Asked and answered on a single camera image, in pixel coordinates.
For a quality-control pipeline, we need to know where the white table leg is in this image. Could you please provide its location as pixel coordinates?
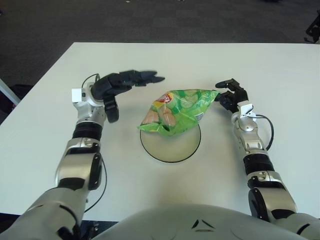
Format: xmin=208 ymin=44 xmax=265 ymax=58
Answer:
xmin=0 ymin=79 xmax=21 ymax=106

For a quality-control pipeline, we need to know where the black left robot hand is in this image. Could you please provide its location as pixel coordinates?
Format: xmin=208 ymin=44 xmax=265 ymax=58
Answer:
xmin=90 ymin=69 xmax=166 ymax=123

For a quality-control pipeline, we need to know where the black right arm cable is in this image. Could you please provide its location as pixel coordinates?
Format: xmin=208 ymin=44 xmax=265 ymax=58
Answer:
xmin=254 ymin=114 xmax=275 ymax=151

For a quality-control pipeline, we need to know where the black office chair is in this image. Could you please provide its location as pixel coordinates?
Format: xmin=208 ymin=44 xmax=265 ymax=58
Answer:
xmin=304 ymin=14 xmax=320 ymax=45

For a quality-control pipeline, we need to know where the green snack bag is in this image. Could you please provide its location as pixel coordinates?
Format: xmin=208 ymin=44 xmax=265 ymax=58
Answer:
xmin=136 ymin=88 xmax=221 ymax=137

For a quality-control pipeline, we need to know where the white plate black rim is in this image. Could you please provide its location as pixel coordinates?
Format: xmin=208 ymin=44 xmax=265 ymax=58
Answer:
xmin=139 ymin=124 xmax=202 ymax=165

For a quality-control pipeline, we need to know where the grey robot torso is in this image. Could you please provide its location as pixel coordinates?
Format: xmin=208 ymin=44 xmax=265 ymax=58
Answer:
xmin=93 ymin=203 xmax=320 ymax=240

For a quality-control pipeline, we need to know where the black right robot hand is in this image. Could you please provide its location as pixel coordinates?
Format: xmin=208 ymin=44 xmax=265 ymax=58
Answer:
xmin=214 ymin=78 xmax=250 ymax=114

